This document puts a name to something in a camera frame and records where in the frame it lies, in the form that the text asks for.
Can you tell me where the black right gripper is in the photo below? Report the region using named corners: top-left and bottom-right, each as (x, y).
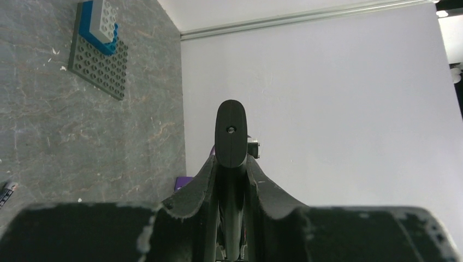
top-left (247, 135), bottom-right (260, 159)

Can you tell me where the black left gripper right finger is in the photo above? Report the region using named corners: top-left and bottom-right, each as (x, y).
top-left (245, 157), bottom-right (310, 261)

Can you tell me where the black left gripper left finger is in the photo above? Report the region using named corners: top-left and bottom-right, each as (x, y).
top-left (144, 156), bottom-right (218, 261)

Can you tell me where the purple box device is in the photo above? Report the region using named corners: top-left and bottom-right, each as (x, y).
top-left (174, 146), bottom-right (216, 192)

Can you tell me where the dark grey lego baseplate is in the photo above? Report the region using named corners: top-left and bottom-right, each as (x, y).
top-left (68, 1), bottom-right (129, 100)

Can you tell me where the blue lego brick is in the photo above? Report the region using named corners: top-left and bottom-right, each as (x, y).
top-left (78, 0), bottom-right (118, 56)

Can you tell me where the AAA battery lower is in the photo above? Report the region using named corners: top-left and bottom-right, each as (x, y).
top-left (0, 182), bottom-right (19, 208)

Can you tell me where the light grey lego brick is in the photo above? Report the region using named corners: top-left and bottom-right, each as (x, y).
top-left (89, 0), bottom-right (117, 44)

